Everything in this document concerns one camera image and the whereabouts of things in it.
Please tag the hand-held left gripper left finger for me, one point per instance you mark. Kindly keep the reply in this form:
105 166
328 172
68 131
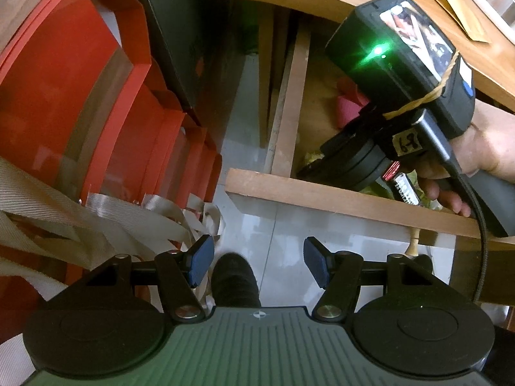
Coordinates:
201 259

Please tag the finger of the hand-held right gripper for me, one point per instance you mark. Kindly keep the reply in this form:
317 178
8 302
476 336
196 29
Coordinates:
338 138
313 171

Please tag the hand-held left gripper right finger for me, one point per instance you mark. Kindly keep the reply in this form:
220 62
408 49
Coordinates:
316 261

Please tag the yellow-green packet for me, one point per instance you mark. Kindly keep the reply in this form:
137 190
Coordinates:
312 157

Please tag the brown kraft envelope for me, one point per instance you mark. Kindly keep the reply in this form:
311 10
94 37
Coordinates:
450 4

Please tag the wooden drawer knob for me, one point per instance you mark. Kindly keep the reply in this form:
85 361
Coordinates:
412 243

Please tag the person's right hand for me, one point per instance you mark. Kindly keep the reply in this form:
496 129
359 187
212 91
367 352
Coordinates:
491 140

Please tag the tan rubber band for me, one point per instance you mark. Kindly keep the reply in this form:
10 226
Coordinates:
422 101

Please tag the person's black shoe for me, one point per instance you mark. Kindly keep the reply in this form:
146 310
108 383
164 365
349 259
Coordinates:
235 285

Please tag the striped black white packet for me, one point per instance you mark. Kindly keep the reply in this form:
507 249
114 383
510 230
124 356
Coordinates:
403 188

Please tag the black gift bag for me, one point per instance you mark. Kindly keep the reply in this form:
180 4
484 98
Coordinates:
181 28

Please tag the row of red gift bags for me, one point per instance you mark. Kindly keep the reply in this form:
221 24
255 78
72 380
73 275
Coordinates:
60 68

